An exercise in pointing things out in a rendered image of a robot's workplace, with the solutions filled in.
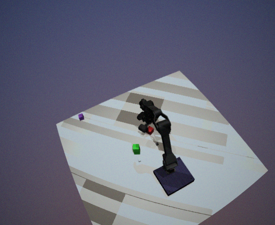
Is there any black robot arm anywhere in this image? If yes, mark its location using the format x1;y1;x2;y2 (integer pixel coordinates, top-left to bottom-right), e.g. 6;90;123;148
137;98;178;174

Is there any red cube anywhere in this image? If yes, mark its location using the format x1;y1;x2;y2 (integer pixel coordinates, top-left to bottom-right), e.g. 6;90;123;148
147;126;154;135

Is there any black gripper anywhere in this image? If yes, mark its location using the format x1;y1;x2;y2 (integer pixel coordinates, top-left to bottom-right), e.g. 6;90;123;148
138;116;159;133

